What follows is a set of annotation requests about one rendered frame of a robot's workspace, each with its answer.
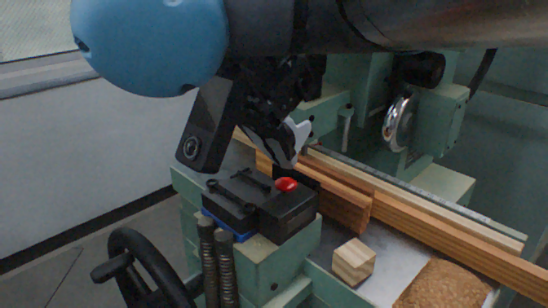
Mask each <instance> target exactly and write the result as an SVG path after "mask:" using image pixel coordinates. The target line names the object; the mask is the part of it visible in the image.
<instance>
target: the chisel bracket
mask: <svg viewBox="0 0 548 308"><path fill-rule="evenodd" d="M350 100H351V90H350V89H348V88H345V87H342V86H337V85H335V84H331V83H328V82H326V81H323V86H322V96H321V97H319V98H315V99H309V101H308V102H307V103H305V102H304V99H303V101H302V102H301V103H300V104H299V105H298V106H297V107H296V109H295V110H294V111H293V112H290V113H289V118H291V119H293V120H294V123H295V125H298V124H300V123H301V122H303V121H306V120H308V121H310V123H311V131H310V134H309V135H308V136H307V139H306V140H305V142H304V144H303V146H304V145H306V144H308V143H310V142H311V141H313V140H315V139H318V138H320V137H322V136H324V135H325V134H328V133H329V132H331V131H333V130H335V129H337V128H338V127H340V126H341V125H343V124H345V117H344V116H341V115H338V109H339V108H340V107H342V106H343V105H346V104H347V103H350Z"/></svg>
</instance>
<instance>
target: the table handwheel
mask: <svg viewBox="0 0 548 308"><path fill-rule="evenodd" d="M125 248H126V249H128V250H129V251H130V252H131V253H132V254H133V256H134V257H136V258H137V259H138V261H139V262H140V263H141V264H142V265H143V267H144V268H145V269H146V271H147V272H148V273H149V274H150V275H151V277H152V279H153V280H154V282H155V283H156V284H157V286H158V288H157V289H155V290H154V291H152V289H151V288H150V287H149V286H148V284H147V283H146V282H145V280H144V279H143V277H142V276H141V275H140V273H139V272H138V271H137V269H136V268H135V266H133V264H130V265H129V266H128V267H127V268H126V269H125V270H123V271H122V272H120V273H119V274H117V275H116V276H114V278H115V280H116V282H117V286H118V288H119V290H120V293H121V295H122V297H124V299H125V301H126V305H127V307H128V308H197V305H196V304H195V302H194V299H196V298H197V297H199V296H200V295H201V294H202V293H204V292H205V289H204V287H203V277H202V271H201V270H198V271H196V272H195V273H193V274H192V275H190V276H189V277H187V278H186V279H184V280H183V281H182V280H181V279H180V277H179V275H178V274H177V272H176V271H175V269H173V268H172V266H171V265H170V263H169V262H168V261H167V260H166V259H165V258H164V257H163V255H162V254H161V253H160V252H159V251H158V249H157V247H156V246H155V245H154V244H153V243H152V242H151V241H150V240H149V239H148V238H147V237H145V236H144V235H142V234H140V233H139V232H137V231H136V230H133V229H131V228H129V227H119V228H117V229H115V230H114V231H113V232H112V233H111V234H110V236H109V238H108V258H109V259H111V258H113V257H116V256H118V255H120V254H123V253H125V252H126V251H125ZM142 298H143V299H142Z"/></svg>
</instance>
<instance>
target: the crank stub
mask: <svg viewBox="0 0 548 308"><path fill-rule="evenodd" d="M133 262H135V259H134V256H133V254H132V253H131V252H130V251H128V252H126V253H123V254H120V255H118V256H116V257H113V258H111V259H108V260H107V261H105V262H102V264H101V263H100V265H98V266H97V267H95V268H94V269H93V270H92V272H91V278H92V280H93V282H94V283H95V284H103V283H105V282H106V281H108V280H110V279H111V278H113V277H114V276H116V275H117V274H119V273H120V272H122V271H123V270H125V269H126V268H127V267H128V266H129V265H130V264H132V263H133Z"/></svg>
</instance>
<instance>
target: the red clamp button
mask: <svg viewBox="0 0 548 308"><path fill-rule="evenodd" d="M275 187H276V189H277V190H279V191H283V192H289V191H294V190H295V189H296V188H297V182H296V181H295V180H294V179H292V178H289V177H281V178H279V179H278V180H276V182H275Z"/></svg>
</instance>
